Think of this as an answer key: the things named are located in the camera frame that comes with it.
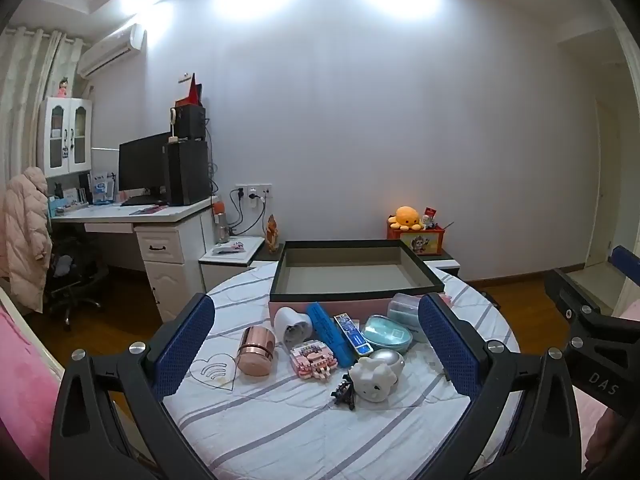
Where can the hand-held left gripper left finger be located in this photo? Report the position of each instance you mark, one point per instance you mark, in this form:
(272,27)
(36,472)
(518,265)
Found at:
(185,345)

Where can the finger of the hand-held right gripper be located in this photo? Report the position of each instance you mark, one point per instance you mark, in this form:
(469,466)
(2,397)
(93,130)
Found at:
(567,290)
(629,260)

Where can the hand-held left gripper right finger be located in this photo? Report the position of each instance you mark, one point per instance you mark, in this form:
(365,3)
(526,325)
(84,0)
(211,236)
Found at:
(447,345)

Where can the clear plastic box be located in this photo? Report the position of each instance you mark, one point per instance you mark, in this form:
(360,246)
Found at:
(406,312)

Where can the teal oval case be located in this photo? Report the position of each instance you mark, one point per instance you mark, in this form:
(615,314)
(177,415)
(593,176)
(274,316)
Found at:
(387,335)

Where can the rose gold cylinder jar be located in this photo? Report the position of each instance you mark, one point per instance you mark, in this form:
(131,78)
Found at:
(256,352)

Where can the blue toothpaste box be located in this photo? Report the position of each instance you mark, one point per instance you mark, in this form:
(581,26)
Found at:
(354,337)

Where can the white travel adapter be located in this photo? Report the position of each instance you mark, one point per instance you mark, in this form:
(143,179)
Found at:
(292,327)

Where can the black hair clip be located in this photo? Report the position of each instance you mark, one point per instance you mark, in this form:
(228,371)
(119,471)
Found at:
(344,392)

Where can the blue rectangular case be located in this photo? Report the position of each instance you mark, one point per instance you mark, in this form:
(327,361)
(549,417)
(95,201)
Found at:
(330,335)

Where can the pink storage box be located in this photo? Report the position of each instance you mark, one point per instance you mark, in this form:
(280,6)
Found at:
(350,272)

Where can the pink block toy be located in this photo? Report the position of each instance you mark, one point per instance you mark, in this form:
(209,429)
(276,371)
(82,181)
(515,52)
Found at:
(311,360)

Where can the black wheeled base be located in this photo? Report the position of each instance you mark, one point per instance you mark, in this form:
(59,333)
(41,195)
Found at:
(492,302)

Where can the black and white TV cabinet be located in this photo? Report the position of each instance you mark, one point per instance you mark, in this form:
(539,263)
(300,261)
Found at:
(447,262)

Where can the white side cabinet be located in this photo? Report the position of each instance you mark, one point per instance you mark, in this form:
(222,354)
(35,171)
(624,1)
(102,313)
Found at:
(225,272)

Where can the white desk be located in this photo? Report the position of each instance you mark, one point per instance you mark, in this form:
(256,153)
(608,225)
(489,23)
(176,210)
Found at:
(170,250)

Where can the small printed packets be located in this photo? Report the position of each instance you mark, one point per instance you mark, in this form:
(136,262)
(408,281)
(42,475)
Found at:
(229,248)

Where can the orange printed toy box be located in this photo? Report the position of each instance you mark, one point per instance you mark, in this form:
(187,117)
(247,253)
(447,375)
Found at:
(417,242)

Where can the striped white tablecloth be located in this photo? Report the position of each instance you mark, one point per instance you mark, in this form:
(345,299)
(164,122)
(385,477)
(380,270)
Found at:
(280,425)

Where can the orange-lid water bottle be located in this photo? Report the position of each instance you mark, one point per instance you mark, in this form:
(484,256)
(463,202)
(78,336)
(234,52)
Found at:
(221,225)

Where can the black office chair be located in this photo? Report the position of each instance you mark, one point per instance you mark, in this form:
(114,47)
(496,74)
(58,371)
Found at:
(75,280)

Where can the red snack packet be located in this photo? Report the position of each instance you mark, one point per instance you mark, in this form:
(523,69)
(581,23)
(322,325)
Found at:
(430,212)

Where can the orange octopus plush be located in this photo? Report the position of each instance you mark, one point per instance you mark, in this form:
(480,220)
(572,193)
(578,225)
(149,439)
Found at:
(405,217)

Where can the orange brown statuette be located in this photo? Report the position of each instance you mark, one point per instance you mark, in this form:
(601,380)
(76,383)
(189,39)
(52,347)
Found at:
(272,235)

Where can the pink notebook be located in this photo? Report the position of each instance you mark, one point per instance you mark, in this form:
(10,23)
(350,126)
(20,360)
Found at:
(150,208)

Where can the black keyboard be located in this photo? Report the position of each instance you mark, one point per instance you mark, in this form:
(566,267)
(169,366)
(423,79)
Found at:
(142,200)

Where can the black computer tower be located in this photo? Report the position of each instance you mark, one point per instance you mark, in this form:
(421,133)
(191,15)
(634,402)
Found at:
(187,172)

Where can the pink fleece blanket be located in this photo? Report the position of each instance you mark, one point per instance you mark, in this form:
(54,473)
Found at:
(20,400)

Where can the blue and white box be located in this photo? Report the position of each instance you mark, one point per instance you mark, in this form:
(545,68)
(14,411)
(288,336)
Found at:
(103,190)

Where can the teal desk organiser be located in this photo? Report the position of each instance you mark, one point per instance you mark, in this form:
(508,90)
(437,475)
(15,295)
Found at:
(67,207)

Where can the black computer monitor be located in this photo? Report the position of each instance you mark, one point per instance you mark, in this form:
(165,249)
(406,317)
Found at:
(142,165)

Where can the pink puffer jacket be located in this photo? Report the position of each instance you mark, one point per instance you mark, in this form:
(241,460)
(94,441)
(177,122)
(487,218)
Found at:
(25,240)

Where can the small round stand mirror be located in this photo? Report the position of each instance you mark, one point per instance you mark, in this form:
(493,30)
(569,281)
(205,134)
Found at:
(173,125)

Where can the black speaker box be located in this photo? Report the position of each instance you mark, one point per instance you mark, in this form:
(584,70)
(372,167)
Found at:
(192,122)

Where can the white glass-door cabinet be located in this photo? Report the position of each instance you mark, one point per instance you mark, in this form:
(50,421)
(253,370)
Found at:
(65,135)

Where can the red triangular box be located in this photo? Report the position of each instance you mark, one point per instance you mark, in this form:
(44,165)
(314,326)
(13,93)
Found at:
(192,92)

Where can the small pink doll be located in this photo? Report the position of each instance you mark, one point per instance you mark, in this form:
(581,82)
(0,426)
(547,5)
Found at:
(63,88)

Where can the beige curtain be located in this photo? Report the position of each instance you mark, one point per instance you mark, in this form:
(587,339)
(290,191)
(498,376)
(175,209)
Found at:
(25,95)

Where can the white air conditioner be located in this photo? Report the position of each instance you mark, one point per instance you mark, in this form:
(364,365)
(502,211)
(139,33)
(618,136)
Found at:
(110,52)

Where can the white wall socket strip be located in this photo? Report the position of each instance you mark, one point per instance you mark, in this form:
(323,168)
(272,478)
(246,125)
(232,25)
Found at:
(254,191)

